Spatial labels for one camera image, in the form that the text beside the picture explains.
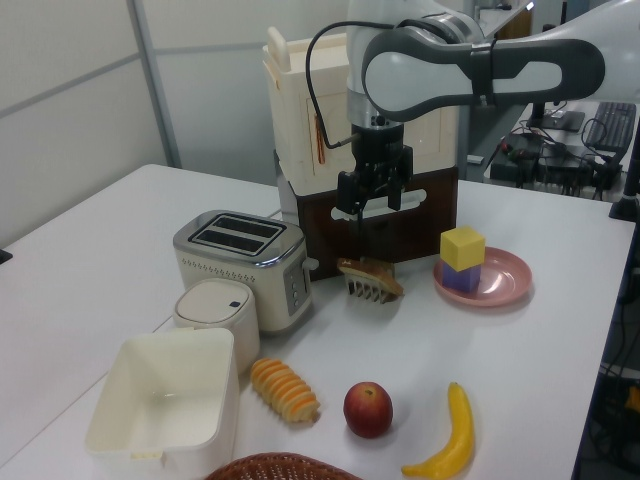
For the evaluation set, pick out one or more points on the orange striped spiral bread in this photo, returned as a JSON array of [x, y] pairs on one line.
[[285, 392]]

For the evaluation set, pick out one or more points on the cream toast rack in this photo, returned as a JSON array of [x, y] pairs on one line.
[[364, 291]]

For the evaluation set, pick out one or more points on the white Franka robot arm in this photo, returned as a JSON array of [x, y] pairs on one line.
[[500, 65]]

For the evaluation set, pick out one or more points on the cream toy cabinet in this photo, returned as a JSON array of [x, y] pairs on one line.
[[295, 125]]

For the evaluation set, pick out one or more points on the small cream lidded bin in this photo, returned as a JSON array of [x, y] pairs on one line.
[[217, 310]]

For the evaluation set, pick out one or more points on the brown bread slice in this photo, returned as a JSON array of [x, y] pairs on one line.
[[372, 275]]

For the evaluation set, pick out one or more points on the cream square open container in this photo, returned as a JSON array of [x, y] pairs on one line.
[[165, 395]]

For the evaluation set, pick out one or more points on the brown wicker basket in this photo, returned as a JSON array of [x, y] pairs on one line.
[[280, 469]]

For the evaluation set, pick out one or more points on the yellow banana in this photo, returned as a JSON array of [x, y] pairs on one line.
[[461, 430]]

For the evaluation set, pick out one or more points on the pink plate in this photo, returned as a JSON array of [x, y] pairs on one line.
[[505, 282]]

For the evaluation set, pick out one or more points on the yellow cube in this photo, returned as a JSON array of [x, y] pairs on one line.
[[461, 249]]

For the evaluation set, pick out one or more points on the red apple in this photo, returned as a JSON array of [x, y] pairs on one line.
[[368, 410]]

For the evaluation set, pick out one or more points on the dark brown drawer box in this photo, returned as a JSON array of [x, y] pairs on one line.
[[430, 220]]

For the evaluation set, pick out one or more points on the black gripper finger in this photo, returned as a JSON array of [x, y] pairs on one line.
[[395, 196], [348, 192]]

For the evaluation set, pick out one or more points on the cream and silver toaster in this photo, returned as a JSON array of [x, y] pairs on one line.
[[235, 265]]

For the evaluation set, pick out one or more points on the black keyboard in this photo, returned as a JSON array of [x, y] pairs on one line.
[[611, 125]]

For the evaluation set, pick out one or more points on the purple cube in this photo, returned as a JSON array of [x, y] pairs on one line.
[[462, 280]]

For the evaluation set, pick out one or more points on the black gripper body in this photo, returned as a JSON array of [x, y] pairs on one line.
[[380, 150]]

